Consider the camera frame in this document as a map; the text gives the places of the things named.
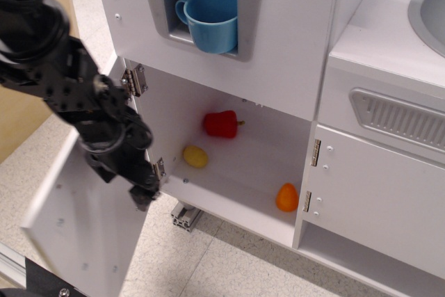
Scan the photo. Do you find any white low fridge door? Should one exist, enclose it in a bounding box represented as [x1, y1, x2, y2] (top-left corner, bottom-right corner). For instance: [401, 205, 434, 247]
[22, 129, 146, 296]

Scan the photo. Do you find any lower silver fridge hinge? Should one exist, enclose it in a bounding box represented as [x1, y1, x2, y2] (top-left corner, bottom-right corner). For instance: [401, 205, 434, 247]
[154, 157, 167, 180]

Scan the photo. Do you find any light plywood panel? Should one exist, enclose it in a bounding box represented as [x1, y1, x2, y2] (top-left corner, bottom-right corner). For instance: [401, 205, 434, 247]
[1, 0, 79, 161]

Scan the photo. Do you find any aluminium extrusion foot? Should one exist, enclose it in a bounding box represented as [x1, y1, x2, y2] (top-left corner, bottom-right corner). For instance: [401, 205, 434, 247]
[171, 201, 202, 232]

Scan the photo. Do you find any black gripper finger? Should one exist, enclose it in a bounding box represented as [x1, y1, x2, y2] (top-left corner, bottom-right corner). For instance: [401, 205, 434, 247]
[88, 157, 116, 183]
[129, 187, 160, 211]

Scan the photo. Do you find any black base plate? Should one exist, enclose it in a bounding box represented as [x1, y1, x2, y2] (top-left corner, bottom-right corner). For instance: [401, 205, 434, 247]
[24, 258, 86, 297]

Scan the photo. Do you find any upper brass oven hinge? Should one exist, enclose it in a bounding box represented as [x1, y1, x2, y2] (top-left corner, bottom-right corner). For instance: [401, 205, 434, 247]
[310, 139, 321, 167]

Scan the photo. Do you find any aluminium rail bottom left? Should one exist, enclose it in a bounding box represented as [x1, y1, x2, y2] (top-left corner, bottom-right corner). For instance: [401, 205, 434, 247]
[1, 243, 26, 289]

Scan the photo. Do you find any white toy oven cabinet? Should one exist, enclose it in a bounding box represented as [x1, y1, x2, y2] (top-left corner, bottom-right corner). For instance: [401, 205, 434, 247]
[294, 0, 444, 296]

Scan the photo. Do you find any yellow toy potato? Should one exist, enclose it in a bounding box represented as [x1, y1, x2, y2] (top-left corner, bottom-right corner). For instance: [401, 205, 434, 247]
[183, 145, 209, 168]

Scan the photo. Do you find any lower brass oven hinge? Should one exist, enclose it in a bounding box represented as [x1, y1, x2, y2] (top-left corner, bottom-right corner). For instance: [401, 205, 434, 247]
[302, 191, 312, 212]

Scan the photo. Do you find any grey vent panel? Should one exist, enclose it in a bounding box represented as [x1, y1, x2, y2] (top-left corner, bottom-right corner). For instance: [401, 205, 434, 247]
[349, 88, 444, 152]

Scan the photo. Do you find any red toy bell pepper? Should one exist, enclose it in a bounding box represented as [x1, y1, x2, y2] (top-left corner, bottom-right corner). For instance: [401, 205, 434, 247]
[203, 110, 245, 138]

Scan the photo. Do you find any grey sink basin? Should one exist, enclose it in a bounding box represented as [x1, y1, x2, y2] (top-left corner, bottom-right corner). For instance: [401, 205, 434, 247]
[407, 0, 444, 57]

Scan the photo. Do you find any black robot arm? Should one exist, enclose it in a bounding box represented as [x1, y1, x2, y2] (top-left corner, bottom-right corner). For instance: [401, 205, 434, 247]
[1, 0, 159, 211]

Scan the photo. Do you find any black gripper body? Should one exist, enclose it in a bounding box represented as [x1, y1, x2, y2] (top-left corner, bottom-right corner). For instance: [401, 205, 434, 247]
[79, 129, 159, 192]

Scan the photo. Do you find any blue plastic cup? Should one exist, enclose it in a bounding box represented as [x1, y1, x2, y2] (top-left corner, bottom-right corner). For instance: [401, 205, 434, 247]
[175, 0, 238, 54]

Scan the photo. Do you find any orange toy fruit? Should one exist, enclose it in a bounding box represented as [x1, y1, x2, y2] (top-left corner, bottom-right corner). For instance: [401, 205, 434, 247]
[275, 183, 299, 212]

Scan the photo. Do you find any white toy fridge cabinet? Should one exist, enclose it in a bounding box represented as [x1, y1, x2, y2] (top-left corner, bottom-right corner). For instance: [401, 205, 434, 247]
[102, 0, 336, 247]

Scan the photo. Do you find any silver fridge hinge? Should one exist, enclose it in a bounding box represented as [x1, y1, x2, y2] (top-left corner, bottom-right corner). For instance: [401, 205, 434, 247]
[120, 64, 148, 97]
[154, 157, 167, 180]

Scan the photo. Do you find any brass oven hinge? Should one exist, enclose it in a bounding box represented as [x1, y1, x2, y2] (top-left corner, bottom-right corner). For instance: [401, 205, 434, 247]
[310, 139, 321, 167]
[302, 191, 312, 212]

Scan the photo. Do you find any upper silver fridge hinge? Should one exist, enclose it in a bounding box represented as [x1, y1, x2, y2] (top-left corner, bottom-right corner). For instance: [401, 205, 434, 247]
[120, 64, 148, 97]

